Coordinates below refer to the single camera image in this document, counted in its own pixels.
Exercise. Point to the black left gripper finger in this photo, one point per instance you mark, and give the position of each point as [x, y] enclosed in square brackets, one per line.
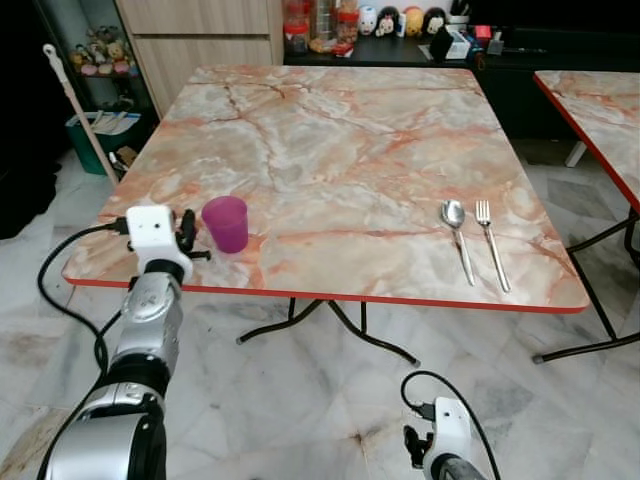
[186, 224]

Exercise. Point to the purple plastic cup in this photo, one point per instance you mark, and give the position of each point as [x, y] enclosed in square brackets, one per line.
[226, 225]

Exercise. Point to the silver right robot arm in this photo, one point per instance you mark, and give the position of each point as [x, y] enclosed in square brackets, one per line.
[452, 472]

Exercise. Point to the green plastic bin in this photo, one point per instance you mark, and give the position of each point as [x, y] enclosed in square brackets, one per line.
[85, 140]

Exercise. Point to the black metal table legs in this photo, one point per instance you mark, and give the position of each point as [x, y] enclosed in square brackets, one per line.
[345, 322]
[598, 300]

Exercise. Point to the light wooden cabinet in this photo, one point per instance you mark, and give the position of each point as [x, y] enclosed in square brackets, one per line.
[200, 50]

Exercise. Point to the dark shelf with plush toys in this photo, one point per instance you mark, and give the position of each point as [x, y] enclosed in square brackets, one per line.
[100, 55]

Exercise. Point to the silver metal fork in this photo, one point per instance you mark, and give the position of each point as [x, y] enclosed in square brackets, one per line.
[490, 245]

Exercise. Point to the red lidded plastic jar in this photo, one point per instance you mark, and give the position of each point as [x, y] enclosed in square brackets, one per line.
[296, 30]

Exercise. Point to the silver metal spoon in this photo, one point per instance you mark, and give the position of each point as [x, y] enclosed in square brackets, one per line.
[453, 213]

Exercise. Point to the clear plastic jar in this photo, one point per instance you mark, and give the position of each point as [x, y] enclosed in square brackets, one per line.
[323, 25]

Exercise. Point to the white toy figurine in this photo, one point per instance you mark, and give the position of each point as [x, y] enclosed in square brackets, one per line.
[367, 20]

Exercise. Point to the yellow toy figurine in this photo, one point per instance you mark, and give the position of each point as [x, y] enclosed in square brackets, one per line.
[412, 22]

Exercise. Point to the white blue box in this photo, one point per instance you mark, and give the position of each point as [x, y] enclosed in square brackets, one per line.
[458, 45]

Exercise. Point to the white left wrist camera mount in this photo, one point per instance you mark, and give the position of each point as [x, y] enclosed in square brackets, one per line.
[152, 230]

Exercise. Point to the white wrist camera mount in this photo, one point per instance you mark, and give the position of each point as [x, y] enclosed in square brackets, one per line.
[452, 430]
[152, 230]

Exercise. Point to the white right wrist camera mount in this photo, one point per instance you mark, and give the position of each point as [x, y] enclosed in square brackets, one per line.
[452, 430]

